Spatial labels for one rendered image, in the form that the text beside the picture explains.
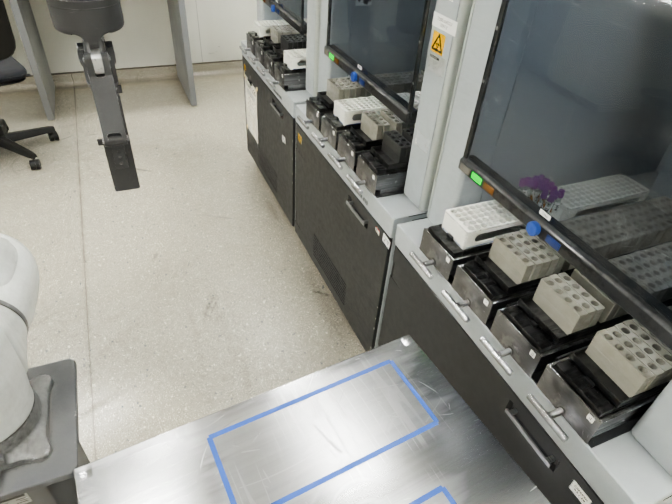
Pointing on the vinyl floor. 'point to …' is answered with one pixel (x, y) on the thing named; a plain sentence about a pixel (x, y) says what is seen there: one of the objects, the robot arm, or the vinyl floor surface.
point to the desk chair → (12, 71)
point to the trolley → (325, 445)
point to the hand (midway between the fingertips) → (121, 156)
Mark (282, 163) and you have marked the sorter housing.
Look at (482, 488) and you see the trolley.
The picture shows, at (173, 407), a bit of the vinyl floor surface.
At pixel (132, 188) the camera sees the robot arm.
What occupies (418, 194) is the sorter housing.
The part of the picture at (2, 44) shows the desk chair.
